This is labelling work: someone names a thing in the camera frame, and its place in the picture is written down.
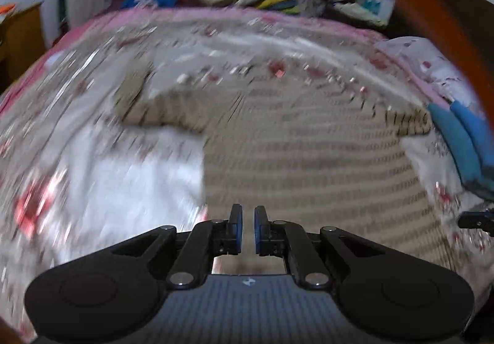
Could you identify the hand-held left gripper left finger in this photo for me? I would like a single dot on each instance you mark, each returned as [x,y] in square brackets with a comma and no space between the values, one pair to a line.
[236,221]

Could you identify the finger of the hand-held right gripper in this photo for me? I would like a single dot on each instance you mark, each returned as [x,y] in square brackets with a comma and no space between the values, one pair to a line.
[475,219]

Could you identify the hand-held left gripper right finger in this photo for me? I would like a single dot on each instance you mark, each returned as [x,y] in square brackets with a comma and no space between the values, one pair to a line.
[259,222]

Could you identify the beige striped small garment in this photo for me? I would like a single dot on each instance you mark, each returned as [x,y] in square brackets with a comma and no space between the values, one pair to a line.
[308,174]

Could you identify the white red-dotted cloth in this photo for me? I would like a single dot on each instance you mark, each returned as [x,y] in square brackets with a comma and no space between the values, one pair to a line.
[424,58]

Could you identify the white blue printed cloth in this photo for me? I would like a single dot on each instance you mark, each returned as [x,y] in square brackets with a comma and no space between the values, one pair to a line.
[372,4]

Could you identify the wooden cabinet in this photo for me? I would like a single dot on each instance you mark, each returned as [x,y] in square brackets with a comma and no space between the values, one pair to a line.
[23,43]

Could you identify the orange item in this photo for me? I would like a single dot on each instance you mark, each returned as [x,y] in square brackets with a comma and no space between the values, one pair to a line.
[7,9]

